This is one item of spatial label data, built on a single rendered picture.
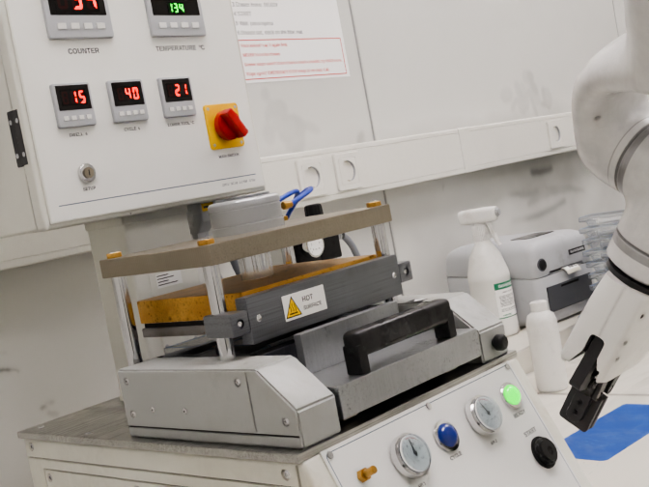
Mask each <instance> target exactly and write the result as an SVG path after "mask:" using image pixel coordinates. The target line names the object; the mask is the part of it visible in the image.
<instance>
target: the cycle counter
mask: <svg viewBox="0 0 649 487"><path fill-rule="evenodd" d="M54 1H55V6H56V11H57V12H99V2H98V0H54Z"/></svg>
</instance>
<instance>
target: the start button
mask: <svg viewBox="0 0 649 487"><path fill-rule="evenodd" d="M535 450H536V453H537V455H538V457H539V458H540V460H541V461H542V462H544V463H545V464H547V465H551V464H553V463H555V462H556V460H557V449H556V447H555V445H554V443H553V442H552V441H551V440H549V439H548V438H545V437H542V438H540V439H538V440H537V441H536V442H535Z"/></svg>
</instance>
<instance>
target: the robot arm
mask: <svg viewBox="0 0 649 487"><path fill-rule="evenodd" d="M624 11H625V22H626V33H624V34H623V35H621V36H620V37H618V38H617V39H615V40H614V41H612V42H611V43H609V44H608V45H607V46H605V47H604V48H603V49H601V50H600V51H599V52H598V53H596V54H595V55H594V56H593V57H592V58H591V59H590V60H589V61H588V63H587V64H586V65H585V66H584V67H583V69H582V70H581V72H580V73H579V75H578V78H577V80H576V82H575V85H574V88H573V94H572V118H573V128H574V136H575V140H576V146H577V150H578V155H579V157H580V159H581V161H582V163H583V164H584V166H585V167H586V168H587V169H588V170H589V171H590V172H591V173H592V174H593V175H594V176H595V177H597V178H598V179H599V180H601V181H602V182H604V183H605V184H607V185H608V186H610V187H612V188H614V189H615V190H617V191H619V192H620V193H621V194H623V195H624V197H625V202H626V206H625V210H624V213H623V214H622V216H621V218H620V221H619V223H618V225H617V227H616V229H615V232H614V234H613V236H612V238H611V240H610V242H609V245H608V247H607V255H608V258H607V267H608V269H609V271H607V273H606V274H605V275H604V277H603V278H602V280H601V281H600V283H599V284H598V286H597V287H596V289H595V291H594V292H593V294H592V296H591V297H590V299H589V301H588V302H587V304H586V306H585V307H584V309H583V310H582V312H581V314H580V316H579V318H578V321H577V323H576V324H575V326H574V328H573V330H572V332H571V334H570V336H569V338H568V340H567V342H566V344H565V346H564V348H563V350H562V352H561V358H562V359H563V360H565V361H566V360H567V361H568V362H569V361H570V360H572V359H574V358H577V357H579V356H581V355H582V354H584V353H585V354H584V356H583V358H582V359H581V361H580V363H579V365H578V367H577V369H576V371H575V372H574V374H573V376H572V378H571V379H570V381H569V385H571V386H572V387H571V389H570V391H569V393H568V395H567V397H566V399H565V401H564V403H563V406H562V408H561V410H560V412H559V414H560V416H561V417H563V418H564V419H566V420H567V421H568V422H570V423H571V424H573V425H574V426H575V427H577V428H578V429H579V430H580V431H582V432H586V431H587V430H589V429H590V428H592V427H593V426H594V425H595V423H596V421H597V419H598V417H599V415H600V413H601V411H602V409H603V407H604V405H605V403H606V401H607V399H608V397H607V396H606V395H604V393H606V394H609V393H610V392H611V391H612V389H613V387H614V386H615V384H616V382H617V380H618V379H619V377H620V375H621V374H622V373H624V372H625V371H627V370H629V369H630V368H632V367H633V366H635V365H636V364H638V363H639V362H640V361H641V360H642V359H643V358H644V357H645V356H646V354H647V353H648V351H649V101H648V98H647V95H649V0H624Z"/></svg>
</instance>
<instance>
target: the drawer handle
mask: <svg viewBox="0 0 649 487"><path fill-rule="evenodd" d="M429 329H435V334H436V338H452V337H454V336H456V335H457V332H456V326H455V321H454V315H453V311H452V310H451V308H450V303H449V300H447V299H436V300H433V301H428V302H426V303H423V304H420V305H417V306H416V307H413V308H410V309H408V310H405V311H402V312H399V313H397V314H394V315H391V316H388V317H386V318H383V319H380V320H377V321H376V322H373V323H370V324H367V325H365V326H362V327H359V328H356V329H352V330H349V331H347V332H345V333H344V335H343V340H344V345H345V346H344V347H343V351H344V356H345V362H346V366H347V371H348V375H365V374H367V373H369V372H371V369H370V363H369V359H368V355H369V354H372V353H374V352H376V351H378V350H381V349H383V348H386V347H388V346H391V345H393V344H396V343H398V342H401V341H403V340H406V339H408V338H411V337H413V336H415V335H417V334H419V333H422V332H424V331H427V330H429Z"/></svg>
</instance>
